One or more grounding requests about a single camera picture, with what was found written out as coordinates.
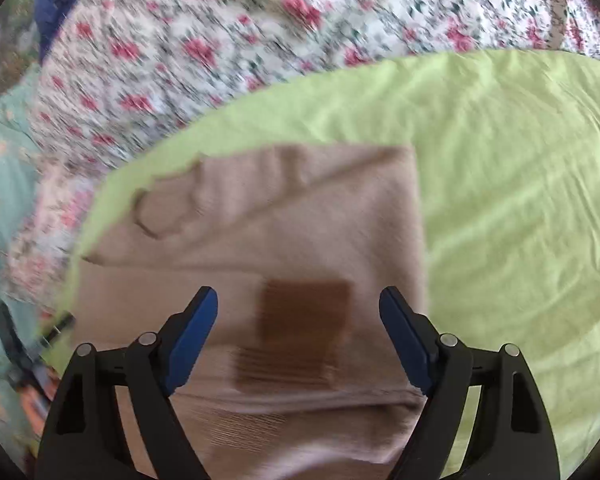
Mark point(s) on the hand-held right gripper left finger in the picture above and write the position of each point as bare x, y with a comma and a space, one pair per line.
192, 340

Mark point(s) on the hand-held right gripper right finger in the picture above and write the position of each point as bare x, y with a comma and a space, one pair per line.
405, 340

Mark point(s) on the beige knit sweater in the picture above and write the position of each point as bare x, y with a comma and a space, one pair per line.
300, 240

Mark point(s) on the teal floral blanket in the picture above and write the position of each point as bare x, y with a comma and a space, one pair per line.
2, 200

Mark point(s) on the light green bed sheet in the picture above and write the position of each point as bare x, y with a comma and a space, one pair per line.
505, 200

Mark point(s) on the floral quilt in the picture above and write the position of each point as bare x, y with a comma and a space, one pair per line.
260, 35

